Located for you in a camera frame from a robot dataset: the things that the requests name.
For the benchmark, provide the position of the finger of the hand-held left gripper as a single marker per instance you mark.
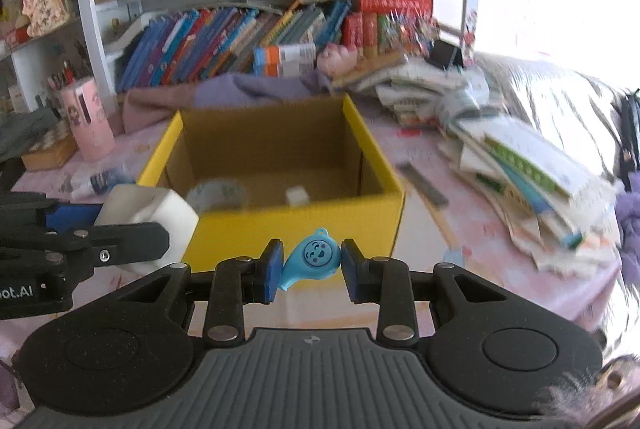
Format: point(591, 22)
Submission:
point(75, 214)
point(130, 244)

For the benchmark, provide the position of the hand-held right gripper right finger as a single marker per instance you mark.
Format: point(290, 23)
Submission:
point(352, 273)

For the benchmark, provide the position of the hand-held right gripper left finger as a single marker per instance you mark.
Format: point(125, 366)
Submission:
point(272, 271)

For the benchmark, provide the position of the white rounded block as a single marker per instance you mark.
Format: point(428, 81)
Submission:
point(145, 206)

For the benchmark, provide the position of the blue whistle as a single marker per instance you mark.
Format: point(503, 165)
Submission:
point(315, 254)

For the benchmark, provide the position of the yellow cardboard box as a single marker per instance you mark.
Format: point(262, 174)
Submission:
point(300, 224)

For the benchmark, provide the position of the white charger cube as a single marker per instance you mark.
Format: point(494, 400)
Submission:
point(297, 195)

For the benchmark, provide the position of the yellow tape roll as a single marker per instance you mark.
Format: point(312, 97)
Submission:
point(215, 191)

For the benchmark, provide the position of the pink cylindrical container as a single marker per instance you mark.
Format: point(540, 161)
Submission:
point(87, 124)

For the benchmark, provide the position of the clear glue bottle blue label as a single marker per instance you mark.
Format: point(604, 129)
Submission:
point(102, 181)

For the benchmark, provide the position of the pink checked tablecloth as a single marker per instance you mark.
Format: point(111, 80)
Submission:
point(425, 259)

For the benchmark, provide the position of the grey cloth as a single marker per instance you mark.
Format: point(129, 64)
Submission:
point(20, 129)

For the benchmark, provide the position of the grey ruler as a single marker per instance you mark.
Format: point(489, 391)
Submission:
point(425, 185)

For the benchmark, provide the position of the pink cloth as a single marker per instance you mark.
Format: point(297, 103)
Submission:
point(150, 104)

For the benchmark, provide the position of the purple cloth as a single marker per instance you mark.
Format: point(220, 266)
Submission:
point(240, 89)

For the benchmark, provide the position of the pile of papers and booklets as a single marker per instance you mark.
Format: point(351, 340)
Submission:
point(525, 169)

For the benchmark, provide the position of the orange and white carton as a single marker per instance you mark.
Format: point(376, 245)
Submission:
point(285, 69)
point(285, 54)

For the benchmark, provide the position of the pink pig toy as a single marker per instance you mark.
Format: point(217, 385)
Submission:
point(337, 59)

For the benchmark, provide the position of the long row of leaning books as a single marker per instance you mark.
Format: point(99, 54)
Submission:
point(210, 44)

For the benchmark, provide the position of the black phone stand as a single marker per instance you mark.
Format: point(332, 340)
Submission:
point(445, 54)

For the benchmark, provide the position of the red standing books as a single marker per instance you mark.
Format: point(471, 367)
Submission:
point(360, 34)

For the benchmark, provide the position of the colourful decoration bundle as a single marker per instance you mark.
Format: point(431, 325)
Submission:
point(407, 31)

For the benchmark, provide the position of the grey quilted blanket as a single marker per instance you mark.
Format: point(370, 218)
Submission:
point(550, 99)

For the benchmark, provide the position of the thick red book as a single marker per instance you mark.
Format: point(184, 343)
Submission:
point(392, 1)

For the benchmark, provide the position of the purple jacket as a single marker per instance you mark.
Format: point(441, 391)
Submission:
point(630, 219)

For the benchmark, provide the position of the black backpack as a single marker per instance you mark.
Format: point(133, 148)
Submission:
point(627, 139)

